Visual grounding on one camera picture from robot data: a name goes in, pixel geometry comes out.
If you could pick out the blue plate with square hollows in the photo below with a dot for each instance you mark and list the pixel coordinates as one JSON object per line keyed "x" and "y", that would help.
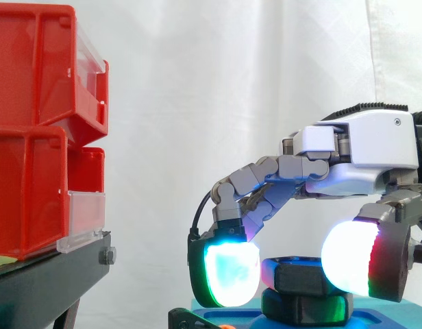
{"x": 365, "y": 318}

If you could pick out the turquoise plate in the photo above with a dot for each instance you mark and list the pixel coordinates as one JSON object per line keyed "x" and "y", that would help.
{"x": 406, "y": 315}

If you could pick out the black-and-orange clip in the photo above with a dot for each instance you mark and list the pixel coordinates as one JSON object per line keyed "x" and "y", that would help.
{"x": 183, "y": 318}

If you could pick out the red storage bin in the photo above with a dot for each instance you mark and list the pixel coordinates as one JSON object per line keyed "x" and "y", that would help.
{"x": 22, "y": 65}
{"x": 26, "y": 192}

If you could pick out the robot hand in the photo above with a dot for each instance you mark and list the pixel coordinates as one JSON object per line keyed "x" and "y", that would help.
{"x": 375, "y": 144}

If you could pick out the black stand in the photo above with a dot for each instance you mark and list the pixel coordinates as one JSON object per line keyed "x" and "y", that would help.
{"x": 43, "y": 284}

